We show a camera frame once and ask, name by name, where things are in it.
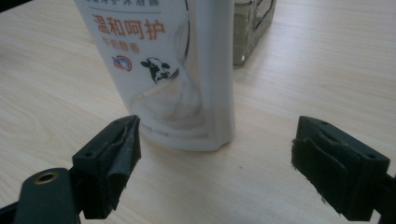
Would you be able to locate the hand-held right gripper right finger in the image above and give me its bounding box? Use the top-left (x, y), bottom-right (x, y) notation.
top-left (290, 115), bottom-right (391, 222)

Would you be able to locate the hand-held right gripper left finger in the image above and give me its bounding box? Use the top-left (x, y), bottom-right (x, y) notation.
top-left (71, 114), bottom-right (142, 220)

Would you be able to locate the white body wash bottle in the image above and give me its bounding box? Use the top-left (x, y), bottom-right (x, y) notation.
top-left (73, 0), bottom-right (236, 152)

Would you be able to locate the clear glass jar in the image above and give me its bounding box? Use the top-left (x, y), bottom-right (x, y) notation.
top-left (233, 0), bottom-right (277, 67)

